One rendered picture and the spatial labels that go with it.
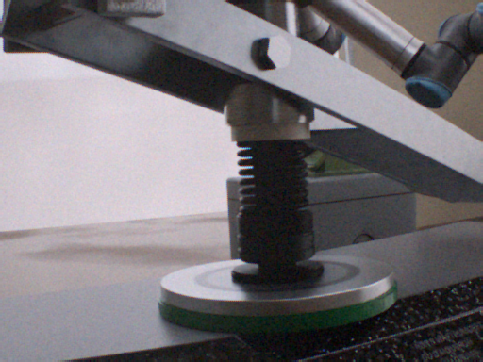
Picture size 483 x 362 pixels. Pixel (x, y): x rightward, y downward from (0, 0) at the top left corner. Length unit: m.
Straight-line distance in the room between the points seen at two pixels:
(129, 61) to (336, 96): 0.18
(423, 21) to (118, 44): 6.96
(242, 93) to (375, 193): 1.32
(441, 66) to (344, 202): 0.59
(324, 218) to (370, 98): 1.18
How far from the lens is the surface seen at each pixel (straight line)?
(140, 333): 0.59
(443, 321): 0.67
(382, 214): 1.94
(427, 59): 1.41
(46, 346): 0.56
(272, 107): 0.61
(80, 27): 0.60
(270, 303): 0.56
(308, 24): 1.91
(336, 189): 1.84
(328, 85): 0.62
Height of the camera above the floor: 0.96
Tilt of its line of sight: 3 degrees down
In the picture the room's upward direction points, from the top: 3 degrees counter-clockwise
